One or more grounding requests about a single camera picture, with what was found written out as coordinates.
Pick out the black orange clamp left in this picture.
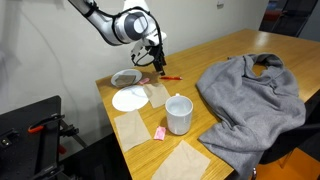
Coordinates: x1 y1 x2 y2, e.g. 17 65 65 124
28 114 64 134

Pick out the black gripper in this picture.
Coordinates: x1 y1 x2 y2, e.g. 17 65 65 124
130 41 166 76

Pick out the brown napkin front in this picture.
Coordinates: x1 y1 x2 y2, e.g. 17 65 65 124
151 141 210 180

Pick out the white mug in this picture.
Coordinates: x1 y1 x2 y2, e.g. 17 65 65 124
165 94 193 135

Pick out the white round plate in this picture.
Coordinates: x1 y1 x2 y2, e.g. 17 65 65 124
112 85 148 112

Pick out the grey hoodie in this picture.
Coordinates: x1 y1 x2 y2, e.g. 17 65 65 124
196 53 306 180

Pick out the pink packet near plate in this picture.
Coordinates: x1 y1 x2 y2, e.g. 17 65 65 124
139 78 150 85

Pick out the robot arm white silver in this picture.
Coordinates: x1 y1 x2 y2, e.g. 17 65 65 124
68 0 167 75

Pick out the brown napkin on plate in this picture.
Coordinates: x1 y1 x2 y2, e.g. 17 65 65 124
115 75 136 87

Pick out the red pen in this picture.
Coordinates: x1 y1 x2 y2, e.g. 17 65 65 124
160 76 183 80

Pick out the black pegboard mounting plate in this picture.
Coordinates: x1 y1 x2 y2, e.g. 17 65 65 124
0 96 62 180

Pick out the pink packet near mug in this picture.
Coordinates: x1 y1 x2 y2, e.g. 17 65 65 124
154 126 166 140

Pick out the brown napkin centre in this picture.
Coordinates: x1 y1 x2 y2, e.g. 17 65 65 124
143 83 170 108

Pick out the brown napkin left edge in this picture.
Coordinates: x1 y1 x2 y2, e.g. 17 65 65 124
115 110 151 152

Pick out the white plate with napkin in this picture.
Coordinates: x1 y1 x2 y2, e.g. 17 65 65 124
111 69 142 87

